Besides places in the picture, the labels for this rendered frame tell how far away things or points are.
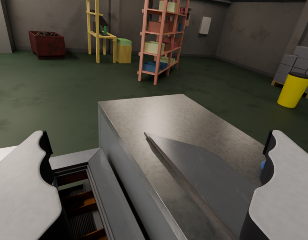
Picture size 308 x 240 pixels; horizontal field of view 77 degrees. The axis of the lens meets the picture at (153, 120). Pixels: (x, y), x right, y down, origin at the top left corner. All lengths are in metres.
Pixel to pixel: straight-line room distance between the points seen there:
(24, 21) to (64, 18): 1.16
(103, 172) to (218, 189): 0.51
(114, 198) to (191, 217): 0.35
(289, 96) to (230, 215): 4.91
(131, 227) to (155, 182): 0.20
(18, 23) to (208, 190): 7.63
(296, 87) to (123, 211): 4.94
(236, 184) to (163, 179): 0.23
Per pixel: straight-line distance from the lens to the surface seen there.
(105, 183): 0.89
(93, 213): 1.04
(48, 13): 7.79
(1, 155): 1.35
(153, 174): 0.67
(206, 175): 0.69
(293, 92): 5.38
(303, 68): 6.92
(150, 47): 4.86
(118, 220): 0.78
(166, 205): 0.60
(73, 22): 7.82
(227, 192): 0.67
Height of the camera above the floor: 1.52
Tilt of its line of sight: 28 degrees down
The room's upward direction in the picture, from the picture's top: 8 degrees clockwise
